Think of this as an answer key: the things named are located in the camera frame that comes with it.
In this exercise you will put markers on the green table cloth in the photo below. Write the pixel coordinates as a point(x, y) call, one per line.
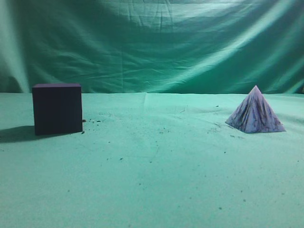
point(152, 161)

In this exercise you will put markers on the dark purple cube block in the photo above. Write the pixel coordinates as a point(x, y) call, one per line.
point(57, 108)

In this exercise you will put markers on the green backdrop cloth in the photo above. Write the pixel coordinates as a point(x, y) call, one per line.
point(153, 46)

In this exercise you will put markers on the marbled lavender square pyramid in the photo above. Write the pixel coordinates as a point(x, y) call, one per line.
point(255, 115)

